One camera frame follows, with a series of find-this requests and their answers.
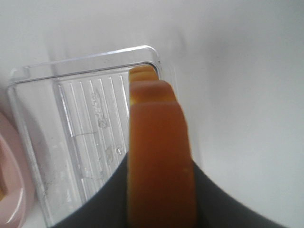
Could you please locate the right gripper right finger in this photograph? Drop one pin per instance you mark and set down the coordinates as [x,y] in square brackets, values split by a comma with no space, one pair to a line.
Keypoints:
[217,209]

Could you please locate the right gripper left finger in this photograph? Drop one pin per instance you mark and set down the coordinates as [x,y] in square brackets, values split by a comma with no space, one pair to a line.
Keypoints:
[107,208]

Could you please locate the pink round plate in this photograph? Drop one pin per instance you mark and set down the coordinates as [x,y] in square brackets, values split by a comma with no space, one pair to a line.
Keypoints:
[15,176]

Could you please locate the right clear plastic tray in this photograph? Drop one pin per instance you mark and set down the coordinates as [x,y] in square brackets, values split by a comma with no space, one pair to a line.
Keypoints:
[73,118]

